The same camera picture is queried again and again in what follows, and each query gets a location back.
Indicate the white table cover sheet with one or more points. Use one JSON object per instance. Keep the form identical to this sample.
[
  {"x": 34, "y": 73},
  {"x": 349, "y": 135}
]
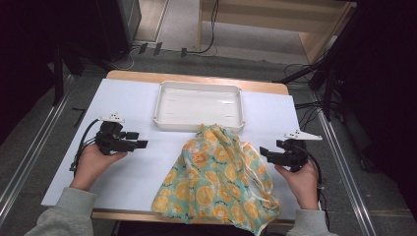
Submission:
[{"x": 124, "y": 101}]

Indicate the person's right hand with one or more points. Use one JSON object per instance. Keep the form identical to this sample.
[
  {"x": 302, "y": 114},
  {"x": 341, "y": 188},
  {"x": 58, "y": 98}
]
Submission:
[{"x": 303, "y": 187}]

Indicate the person's left hand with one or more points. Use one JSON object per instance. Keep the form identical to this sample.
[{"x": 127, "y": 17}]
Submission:
[{"x": 90, "y": 167}]

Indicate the white plastic tray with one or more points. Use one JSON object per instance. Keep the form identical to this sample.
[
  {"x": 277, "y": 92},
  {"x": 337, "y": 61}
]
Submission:
[{"x": 196, "y": 105}]

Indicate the orange-print green cloth bag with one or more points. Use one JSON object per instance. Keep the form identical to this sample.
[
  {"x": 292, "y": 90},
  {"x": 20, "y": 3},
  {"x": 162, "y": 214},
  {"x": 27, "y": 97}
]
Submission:
[{"x": 209, "y": 177}]

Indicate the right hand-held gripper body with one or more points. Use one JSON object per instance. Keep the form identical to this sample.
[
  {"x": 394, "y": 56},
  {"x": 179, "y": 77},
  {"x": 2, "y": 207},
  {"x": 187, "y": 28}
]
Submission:
[{"x": 295, "y": 157}]

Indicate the light wooden desk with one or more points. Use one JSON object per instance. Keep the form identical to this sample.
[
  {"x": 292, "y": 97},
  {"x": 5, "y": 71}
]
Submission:
[{"x": 262, "y": 14}]

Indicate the person's dark-clothed lap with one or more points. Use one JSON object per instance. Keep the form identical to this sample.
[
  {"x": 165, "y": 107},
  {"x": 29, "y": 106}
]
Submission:
[{"x": 147, "y": 229}]

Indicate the dark cabinet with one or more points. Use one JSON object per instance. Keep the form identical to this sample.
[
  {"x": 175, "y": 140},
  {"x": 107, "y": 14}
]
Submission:
[{"x": 114, "y": 23}]

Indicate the black metal stand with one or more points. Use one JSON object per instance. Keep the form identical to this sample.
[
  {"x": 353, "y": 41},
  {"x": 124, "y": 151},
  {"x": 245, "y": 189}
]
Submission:
[{"x": 59, "y": 75}]

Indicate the black tripod stand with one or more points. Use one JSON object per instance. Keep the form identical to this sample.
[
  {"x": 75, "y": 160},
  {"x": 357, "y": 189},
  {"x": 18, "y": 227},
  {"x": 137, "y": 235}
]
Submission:
[{"x": 327, "y": 82}]

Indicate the metal floor rail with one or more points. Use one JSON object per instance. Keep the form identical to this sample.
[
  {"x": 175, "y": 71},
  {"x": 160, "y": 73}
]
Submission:
[
  {"x": 32, "y": 154},
  {"x": 344, "y": 170}
]

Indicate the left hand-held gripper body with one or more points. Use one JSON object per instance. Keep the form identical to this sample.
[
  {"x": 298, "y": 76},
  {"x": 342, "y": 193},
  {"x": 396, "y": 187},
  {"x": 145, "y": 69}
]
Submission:
[{"x": 109, "y": 142}]

